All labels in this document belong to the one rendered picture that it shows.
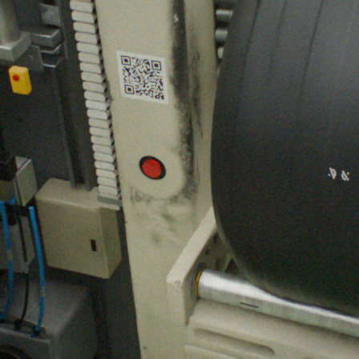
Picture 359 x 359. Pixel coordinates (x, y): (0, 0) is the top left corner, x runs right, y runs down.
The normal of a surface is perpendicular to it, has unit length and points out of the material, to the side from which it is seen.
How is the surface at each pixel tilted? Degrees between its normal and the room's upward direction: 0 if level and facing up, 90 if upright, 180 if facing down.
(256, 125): 67
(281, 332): 0
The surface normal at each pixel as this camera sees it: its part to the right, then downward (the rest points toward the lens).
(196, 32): 0.92, 0.18
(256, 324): -0.07, -0.80
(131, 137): -0.39, 0.57
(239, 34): -0.86, -0.25
